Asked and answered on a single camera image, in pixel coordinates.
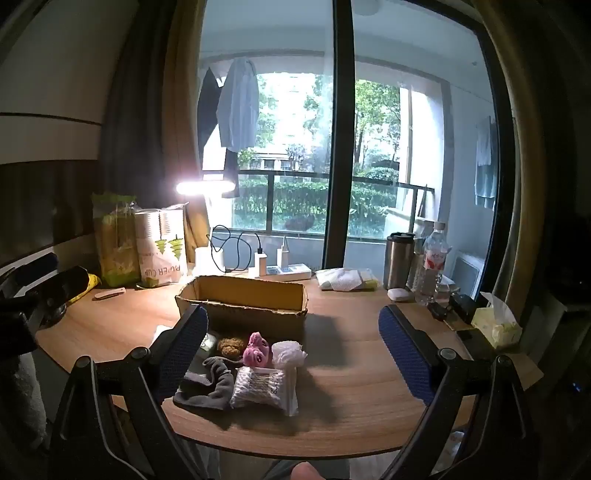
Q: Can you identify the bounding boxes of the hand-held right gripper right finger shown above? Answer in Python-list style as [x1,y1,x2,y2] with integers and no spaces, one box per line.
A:
[379,305,539,480]

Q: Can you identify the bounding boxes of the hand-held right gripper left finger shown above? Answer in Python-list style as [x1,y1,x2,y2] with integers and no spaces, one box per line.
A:
[48,305,208,480]

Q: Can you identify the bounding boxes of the grey knitted sock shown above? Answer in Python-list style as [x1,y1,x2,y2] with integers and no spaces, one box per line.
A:
[173,356,237,411]

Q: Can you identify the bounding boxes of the pink plush toy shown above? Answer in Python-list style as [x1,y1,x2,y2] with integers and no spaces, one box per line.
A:
[242,332,273,368]

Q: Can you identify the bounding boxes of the cardboard box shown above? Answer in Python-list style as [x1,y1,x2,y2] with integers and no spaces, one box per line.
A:
[175,275,309,347]

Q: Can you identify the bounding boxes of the white cotton swab pack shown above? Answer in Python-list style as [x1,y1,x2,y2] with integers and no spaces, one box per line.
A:
[229,367,300,417]

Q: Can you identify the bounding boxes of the white cloth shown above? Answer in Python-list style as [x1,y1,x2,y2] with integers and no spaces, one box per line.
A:
[271,340,308,368]

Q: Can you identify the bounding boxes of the person's left forearm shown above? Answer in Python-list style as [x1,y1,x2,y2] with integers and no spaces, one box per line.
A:
[0,355,48,453]

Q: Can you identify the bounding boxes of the person's right hand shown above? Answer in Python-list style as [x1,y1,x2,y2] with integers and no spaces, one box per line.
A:
[291,462,326,480]

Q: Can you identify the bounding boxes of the brown plush ball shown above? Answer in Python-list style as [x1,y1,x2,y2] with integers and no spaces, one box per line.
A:
[217,338,249,361]

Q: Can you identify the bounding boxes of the yellow wipes packet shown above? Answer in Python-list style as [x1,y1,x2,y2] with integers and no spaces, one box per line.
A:
[69,273,102,303]

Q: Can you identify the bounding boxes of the black power adapter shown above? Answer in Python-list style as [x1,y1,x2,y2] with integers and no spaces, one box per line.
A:
[427,293,476,324]

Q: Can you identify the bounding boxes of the black phone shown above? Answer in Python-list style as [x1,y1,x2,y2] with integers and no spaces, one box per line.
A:
[457,328,499,354]

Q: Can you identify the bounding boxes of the clear water bottle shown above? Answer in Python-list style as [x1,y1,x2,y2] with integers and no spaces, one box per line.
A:
[414,222,451,305]

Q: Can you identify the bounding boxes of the steel thermos cup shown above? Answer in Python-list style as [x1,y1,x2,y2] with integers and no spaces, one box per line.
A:
[384,232,416,290]

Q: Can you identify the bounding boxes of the white adapter box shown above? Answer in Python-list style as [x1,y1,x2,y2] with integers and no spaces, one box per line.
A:
[194,248,225,275]

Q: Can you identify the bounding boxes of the yellow tissue box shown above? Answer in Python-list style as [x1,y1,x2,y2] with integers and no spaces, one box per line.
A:
[471,292,522,350]

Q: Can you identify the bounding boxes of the green packaged bag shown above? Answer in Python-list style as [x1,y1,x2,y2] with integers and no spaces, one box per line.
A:
[91,191,141,288]

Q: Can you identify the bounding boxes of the white cloth packets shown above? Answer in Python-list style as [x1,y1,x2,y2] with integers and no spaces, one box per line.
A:
[316,267,380,292]

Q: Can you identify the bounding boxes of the paper cup pack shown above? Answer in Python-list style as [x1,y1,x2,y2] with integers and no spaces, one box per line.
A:
[134,203,189,288]

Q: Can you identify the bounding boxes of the white power strip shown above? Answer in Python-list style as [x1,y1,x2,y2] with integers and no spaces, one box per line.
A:
[249,263,311,281]

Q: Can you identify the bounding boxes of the hanging blue towel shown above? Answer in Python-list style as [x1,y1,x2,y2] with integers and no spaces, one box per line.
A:
[475,115,499,210]

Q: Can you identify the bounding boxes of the black balcony railing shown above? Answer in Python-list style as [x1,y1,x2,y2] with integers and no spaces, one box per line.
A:
[203,169,437,241]

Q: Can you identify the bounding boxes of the hanging black garment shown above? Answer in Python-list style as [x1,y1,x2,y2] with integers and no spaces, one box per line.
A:
[198,67,241,199]

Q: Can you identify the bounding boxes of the hanging light blue shirt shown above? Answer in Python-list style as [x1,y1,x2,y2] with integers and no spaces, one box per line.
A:
[217,58,260,151]

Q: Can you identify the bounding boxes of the black charging cable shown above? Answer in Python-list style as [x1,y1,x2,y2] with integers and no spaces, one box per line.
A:
[206,224,264,274]

